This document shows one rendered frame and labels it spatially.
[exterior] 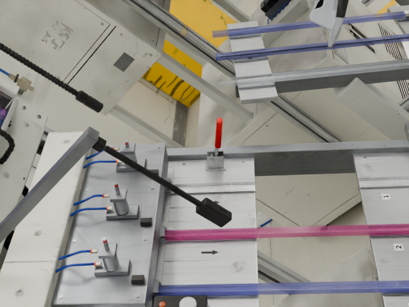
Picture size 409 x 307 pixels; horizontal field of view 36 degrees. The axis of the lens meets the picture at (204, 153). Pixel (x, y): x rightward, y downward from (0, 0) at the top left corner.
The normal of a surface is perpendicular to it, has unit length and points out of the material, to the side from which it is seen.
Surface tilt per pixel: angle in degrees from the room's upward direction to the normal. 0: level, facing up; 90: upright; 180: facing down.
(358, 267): 0
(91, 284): 46
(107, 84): 90
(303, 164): 90
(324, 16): 74
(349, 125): 90
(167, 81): 90
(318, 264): 0
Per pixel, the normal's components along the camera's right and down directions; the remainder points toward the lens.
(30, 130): 0.63, -0.56
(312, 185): -0.04, 0.66
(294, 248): -0.77, -0.49
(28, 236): -0.08, -0.75
